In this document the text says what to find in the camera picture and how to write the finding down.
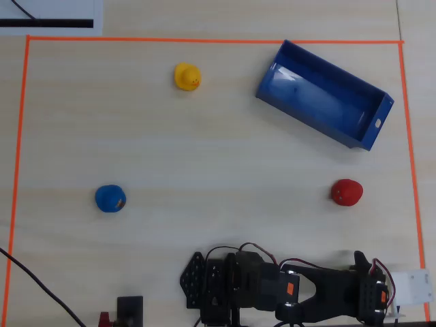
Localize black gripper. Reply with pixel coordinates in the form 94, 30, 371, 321
353, 250, 392, 325

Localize red rubber duck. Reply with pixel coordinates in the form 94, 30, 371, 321
330, 178, 364, 208

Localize blue plastic box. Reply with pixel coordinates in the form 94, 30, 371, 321
255, 39, 395, 153

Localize yellow rubber duck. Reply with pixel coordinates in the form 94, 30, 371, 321
174, 62, 202, 92

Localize blue rubber duck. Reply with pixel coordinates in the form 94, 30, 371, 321
95, 184, 127, 215

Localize orange tape strip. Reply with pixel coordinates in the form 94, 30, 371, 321
26, 35, 405, 46
1, 35, 32, 327
398, 41, 431, 323

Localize black table clamp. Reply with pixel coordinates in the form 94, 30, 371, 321
116, 295, 144, 327

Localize white sheet with black stripe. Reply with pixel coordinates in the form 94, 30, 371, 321
0, 0, 104, 37

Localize red white gripper servo wires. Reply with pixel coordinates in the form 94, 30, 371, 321
371, 258, 398, 307

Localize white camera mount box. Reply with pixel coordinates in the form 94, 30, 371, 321
388, 268, 431, 320

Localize red white base servo wires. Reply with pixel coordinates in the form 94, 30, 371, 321
205, 242, 284, 270

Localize thick black cable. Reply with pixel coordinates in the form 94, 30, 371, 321
0, 246, 87, 327

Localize thin black cable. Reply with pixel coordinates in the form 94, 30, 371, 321
11, 0, 41, 22

